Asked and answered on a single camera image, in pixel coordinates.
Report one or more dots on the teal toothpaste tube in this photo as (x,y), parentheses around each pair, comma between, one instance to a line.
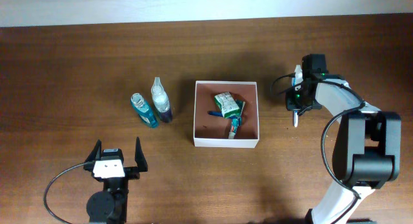
(236,120)

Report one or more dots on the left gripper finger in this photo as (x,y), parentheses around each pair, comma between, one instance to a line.
(95,153)
(140,157)

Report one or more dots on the white cardboard box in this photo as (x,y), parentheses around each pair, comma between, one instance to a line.
(213,131)

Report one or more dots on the green white soap packet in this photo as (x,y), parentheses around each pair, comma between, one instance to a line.
(227,105)

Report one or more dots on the blue disposable razor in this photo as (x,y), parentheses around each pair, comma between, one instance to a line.
(215,113)

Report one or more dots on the teal mouthwash bottle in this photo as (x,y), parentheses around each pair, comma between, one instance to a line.
(144,110)

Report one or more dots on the clear foam soap bottle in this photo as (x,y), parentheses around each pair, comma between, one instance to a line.
(161,101)

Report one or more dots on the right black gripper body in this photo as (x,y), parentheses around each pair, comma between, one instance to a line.
(295,100)

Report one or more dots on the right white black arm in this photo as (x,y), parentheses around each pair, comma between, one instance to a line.
(360,145)

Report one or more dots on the blue white toothbrush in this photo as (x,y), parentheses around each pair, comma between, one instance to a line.
(295,118)

